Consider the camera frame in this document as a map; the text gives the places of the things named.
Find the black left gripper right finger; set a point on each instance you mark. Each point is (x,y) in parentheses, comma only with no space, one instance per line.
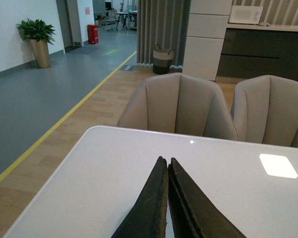
(192,212)

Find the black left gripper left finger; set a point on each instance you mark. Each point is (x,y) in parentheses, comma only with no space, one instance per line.
(147,218)

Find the beige chair left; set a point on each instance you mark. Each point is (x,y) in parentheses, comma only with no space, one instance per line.
(179,103)

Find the beige chair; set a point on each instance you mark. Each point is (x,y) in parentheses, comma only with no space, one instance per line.
(265,111)
(179,103)

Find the beige chair right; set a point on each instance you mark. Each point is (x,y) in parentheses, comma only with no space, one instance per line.
(265,111)

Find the dark kitchen counter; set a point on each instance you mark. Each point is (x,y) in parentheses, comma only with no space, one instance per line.
(248,53)

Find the grey curtain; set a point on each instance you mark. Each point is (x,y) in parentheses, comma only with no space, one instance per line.
(162,22)

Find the white drawer cabinet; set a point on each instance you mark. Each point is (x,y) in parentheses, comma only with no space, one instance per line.
(205,37)

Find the red bin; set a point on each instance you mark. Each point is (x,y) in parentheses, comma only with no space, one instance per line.
(92,30)

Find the gold plant pot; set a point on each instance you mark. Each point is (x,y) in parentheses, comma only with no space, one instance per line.
(41,53)

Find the white microwave oven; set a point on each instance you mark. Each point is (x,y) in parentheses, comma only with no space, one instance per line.
(245,14)

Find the green potted plant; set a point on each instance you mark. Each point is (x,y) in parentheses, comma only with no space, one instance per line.
(36,30)

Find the woven basket with handles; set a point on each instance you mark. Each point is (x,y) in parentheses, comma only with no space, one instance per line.
(162,59)

